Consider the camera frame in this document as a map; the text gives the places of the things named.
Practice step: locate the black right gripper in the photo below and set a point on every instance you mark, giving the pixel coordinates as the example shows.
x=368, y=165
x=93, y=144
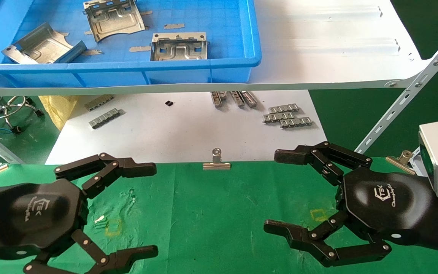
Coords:
x=386, y=205

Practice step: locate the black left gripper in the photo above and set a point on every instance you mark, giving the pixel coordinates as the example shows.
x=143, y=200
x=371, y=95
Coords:
x=32, y=217

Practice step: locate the embossed metal plate curved edge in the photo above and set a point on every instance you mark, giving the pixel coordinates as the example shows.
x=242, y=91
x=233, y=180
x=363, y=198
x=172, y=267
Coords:
x=116, y=19

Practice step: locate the grey slotted metal strip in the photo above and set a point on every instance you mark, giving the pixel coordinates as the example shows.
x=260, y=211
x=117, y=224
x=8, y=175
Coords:
x=283, y=108
x=296, y=122
x=216, y=99
x=105, y=118
x=237, y=98
x=223, y=95
x=99, y=102
x=249, y=98
x=278, y=117

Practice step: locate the green table cloth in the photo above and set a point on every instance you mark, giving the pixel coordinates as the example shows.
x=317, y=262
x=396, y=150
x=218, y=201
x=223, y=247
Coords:
x=222, y=220

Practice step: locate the silver binder clip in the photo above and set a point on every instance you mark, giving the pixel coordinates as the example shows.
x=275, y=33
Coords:
x=216, y=166

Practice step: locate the brass binder clip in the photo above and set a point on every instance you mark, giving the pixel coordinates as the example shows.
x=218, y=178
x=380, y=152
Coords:
x=399, y=163

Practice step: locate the small black part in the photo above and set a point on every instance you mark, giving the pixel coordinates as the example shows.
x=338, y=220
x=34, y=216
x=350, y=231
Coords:
x=169, y=103

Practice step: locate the yellow antistatic cloth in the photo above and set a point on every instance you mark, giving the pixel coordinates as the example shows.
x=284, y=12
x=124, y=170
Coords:
x=57, y=108

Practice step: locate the small brass clip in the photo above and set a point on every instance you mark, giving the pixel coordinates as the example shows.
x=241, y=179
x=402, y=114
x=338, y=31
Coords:
x=3, y=166

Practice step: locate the chrome chair base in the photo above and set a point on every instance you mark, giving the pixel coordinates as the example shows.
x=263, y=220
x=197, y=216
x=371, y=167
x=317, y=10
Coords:
x=38, y=112

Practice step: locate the white metal shelf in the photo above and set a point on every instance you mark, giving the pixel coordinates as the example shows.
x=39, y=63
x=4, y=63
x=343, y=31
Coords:
x=318, y=38

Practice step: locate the embossed metal plate flanged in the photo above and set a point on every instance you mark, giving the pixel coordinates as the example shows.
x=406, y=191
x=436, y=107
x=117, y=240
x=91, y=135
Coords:
x=179, y=51

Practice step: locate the blue plastic tray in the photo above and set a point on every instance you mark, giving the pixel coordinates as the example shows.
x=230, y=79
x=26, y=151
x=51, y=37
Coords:
x=222, y=38

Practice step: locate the bent metal plate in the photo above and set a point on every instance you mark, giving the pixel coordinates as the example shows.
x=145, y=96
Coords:
x=40, y=47

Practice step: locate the white perforated angle rail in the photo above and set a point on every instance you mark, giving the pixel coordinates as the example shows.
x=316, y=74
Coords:
x=394, y=111

